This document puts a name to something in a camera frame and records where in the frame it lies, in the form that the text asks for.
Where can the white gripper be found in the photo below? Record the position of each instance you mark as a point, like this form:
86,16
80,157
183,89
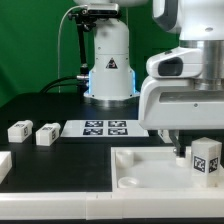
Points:
174,105

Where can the white square table top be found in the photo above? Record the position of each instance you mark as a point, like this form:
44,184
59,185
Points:
155,169

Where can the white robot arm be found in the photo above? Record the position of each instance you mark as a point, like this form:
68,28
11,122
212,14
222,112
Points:
184,41

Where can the white marker sheet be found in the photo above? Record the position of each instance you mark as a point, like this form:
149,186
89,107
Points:
103,128

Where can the white left fence piece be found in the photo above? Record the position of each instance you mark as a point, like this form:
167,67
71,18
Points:
5,164

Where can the white front fence rail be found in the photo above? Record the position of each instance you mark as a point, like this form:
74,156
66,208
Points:
118,205

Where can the black camera stand pole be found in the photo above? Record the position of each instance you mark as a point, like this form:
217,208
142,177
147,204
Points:
84,71

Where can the black camera on stand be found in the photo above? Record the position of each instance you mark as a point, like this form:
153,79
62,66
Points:
93,11

